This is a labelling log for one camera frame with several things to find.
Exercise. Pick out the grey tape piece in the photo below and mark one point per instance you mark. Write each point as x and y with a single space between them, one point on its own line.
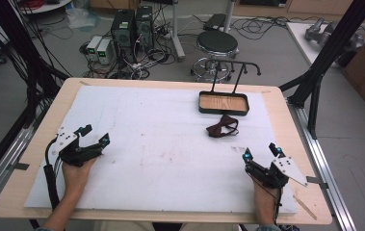
317 182
21 166

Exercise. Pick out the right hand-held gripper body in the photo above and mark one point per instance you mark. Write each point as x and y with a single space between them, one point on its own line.
274 176

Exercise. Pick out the black computer tower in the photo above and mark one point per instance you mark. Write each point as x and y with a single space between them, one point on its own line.
124 30
144 25

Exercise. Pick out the white foam mat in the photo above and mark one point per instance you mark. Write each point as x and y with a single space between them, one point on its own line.
154 128

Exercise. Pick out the white power supply unit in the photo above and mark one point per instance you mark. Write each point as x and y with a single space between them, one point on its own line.
104 52
92 48

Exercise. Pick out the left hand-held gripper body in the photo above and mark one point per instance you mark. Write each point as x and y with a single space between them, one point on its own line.
71 154

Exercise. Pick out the black round stool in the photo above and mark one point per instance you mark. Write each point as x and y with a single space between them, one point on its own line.
217 41

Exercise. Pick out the flat black device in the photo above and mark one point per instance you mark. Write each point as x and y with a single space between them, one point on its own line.
215 21

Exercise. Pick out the grey table leg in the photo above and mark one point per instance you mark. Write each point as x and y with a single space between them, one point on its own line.
177 35

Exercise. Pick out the grey device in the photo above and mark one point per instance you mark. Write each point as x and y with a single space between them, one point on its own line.
318 32

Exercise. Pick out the black metal frame post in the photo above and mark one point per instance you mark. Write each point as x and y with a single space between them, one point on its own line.
331 48

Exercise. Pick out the thin wooden stick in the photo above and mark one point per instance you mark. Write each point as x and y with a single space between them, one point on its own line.
305 208

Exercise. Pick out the round white table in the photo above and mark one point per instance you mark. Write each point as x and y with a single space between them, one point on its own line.
48 7

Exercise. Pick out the aluminium rail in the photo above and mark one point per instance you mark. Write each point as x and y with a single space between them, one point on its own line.
3 170
327 183

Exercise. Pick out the dark red bow tie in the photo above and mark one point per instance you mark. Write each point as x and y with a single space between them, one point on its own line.
218 130

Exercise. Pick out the person's left hand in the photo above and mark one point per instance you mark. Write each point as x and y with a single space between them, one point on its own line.
74 178

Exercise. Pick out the black stand with wooden tray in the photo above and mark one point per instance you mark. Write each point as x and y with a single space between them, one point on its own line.
223 103

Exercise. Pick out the person's lap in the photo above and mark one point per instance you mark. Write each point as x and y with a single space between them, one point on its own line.
122 227

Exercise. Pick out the person's right hand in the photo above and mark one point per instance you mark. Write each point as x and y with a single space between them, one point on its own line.
265 202

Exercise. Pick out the white metal post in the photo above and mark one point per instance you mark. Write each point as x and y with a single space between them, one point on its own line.
229 14

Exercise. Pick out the clear plastic bag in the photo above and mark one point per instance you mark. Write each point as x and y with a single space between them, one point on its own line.
82 17

